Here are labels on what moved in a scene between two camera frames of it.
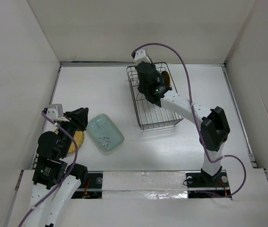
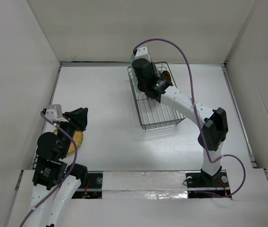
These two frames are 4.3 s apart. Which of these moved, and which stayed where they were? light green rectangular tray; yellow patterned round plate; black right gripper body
Moved: light green rectangular tray
Stayed: yellow patterned round plate; black right gripper body
